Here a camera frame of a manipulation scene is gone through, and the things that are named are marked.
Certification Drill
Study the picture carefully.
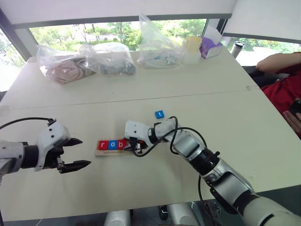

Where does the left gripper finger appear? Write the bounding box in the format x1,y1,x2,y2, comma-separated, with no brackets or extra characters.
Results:
62,137,84,148
57,160,92,175

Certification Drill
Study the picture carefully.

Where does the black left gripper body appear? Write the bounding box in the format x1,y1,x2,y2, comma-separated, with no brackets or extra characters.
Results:
43,140,66,170

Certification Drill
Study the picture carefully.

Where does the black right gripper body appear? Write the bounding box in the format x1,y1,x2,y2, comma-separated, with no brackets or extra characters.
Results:
128,136,144,153

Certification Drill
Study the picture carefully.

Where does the black smartphone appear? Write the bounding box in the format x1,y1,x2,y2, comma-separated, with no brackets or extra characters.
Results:
289,98,301,116

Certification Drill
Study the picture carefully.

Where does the wooden letter tray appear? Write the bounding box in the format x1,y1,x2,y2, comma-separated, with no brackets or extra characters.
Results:
94,139,142,157

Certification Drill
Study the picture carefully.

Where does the silver rounded robot leg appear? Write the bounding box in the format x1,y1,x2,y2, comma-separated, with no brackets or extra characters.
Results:
167,202,198,226
104,209,132,226

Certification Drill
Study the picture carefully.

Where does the person's bare hand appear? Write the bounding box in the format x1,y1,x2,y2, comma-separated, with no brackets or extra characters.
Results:
283,110,301,137

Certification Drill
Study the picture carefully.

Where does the plastic bag with pink cloth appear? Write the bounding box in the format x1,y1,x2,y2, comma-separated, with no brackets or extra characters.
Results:
36,44,97,85

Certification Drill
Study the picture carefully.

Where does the plastic bag with grey items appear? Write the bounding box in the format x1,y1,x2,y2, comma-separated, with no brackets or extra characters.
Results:
79,41,137,77

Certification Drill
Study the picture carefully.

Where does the tall clear plastic bag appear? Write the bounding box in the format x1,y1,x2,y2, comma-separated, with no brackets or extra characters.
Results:
137,15,187,70

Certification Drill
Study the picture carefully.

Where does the purple tissue box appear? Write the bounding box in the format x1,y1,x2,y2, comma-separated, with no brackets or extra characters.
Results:
199,25,224,59

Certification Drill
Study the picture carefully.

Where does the person in red shirt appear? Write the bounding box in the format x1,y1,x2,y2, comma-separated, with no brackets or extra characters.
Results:
260,63,301,140

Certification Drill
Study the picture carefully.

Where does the white roller blind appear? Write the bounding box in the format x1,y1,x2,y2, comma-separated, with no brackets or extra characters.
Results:
222,0,301,43

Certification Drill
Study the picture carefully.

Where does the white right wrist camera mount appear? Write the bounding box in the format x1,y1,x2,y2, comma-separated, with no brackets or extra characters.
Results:
124,120,151,148

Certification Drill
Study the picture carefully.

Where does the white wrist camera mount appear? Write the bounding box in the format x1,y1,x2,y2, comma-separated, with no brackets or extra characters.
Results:
34,119,71,172
124,120,151,148

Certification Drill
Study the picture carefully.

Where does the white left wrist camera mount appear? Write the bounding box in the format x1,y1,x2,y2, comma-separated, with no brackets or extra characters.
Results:
34,119,71,172

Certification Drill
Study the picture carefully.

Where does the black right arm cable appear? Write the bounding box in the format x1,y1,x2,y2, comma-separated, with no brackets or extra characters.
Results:
130,115,208,157

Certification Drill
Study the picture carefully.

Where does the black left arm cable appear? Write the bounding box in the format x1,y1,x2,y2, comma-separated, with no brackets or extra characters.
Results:
0,117,55,130

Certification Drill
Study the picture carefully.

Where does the black cable under arm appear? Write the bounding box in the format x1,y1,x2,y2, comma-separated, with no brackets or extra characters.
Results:
198,174,221,226

